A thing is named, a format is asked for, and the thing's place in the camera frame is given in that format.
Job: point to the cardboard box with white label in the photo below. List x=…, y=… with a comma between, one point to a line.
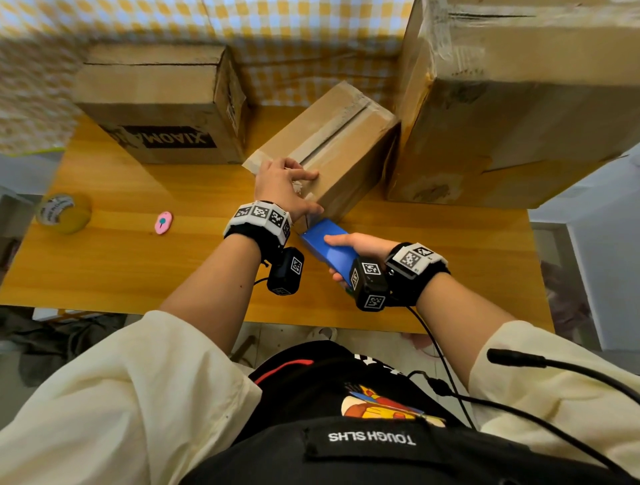
x=525, y=100

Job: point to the cream long-sleeved top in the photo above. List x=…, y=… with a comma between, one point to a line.
x=100, y=399

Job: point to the yellowish tape roll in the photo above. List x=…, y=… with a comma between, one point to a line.
x=67, y=217

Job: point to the person's left hand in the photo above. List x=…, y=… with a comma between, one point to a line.
x=275, y=185

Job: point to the brown plush fabric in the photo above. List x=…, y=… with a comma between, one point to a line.
x=567, y=305

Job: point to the black printed garment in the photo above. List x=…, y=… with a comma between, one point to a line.
x=325, y=449

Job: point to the small plain cardboard box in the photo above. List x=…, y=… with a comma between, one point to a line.
x=350, y=145

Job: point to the cardboard box with black print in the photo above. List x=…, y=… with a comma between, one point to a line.
x=150, y=85

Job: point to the blue tape dispenser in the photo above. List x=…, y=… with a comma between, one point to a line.
x=325, y=247

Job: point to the pink box cutter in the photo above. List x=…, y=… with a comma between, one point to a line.
x=163, y=223

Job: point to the white box with yellow tape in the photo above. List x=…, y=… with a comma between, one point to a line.
x=47, y=314

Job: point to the yellow white checked cloth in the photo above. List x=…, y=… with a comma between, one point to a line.
x=300, y=40

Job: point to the person's right hand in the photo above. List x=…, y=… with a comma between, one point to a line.
x=372, y=246

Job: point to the dark grey cloth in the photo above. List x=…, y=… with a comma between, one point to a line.
x=60, y=345

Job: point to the person's right forearm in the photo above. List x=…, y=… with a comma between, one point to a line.
x=460, y=330

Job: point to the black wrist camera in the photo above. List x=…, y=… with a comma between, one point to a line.
x=369, y=287
x=285, y=272

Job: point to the black table leg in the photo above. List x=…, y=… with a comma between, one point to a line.
x=244, y=349

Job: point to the person's left forearm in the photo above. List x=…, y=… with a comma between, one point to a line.
x=215, y=295

